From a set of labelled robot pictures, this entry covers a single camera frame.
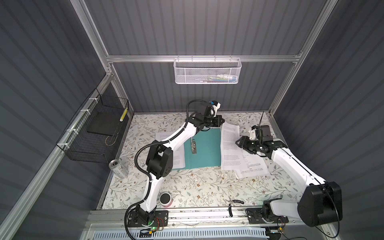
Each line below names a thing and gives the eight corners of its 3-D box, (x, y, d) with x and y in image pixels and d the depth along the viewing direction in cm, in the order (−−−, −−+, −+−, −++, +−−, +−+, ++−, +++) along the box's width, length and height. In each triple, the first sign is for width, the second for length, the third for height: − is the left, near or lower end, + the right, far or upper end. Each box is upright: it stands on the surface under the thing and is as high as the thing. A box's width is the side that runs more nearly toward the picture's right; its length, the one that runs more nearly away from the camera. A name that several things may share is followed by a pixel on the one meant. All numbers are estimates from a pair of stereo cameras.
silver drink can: (118, 179, 89) (106, 168, 77) (121, 170, 92) (110, 159, 81) (128, 179, 89) (118, 168, 77) (131, 170, 92) (122, 159, 81)
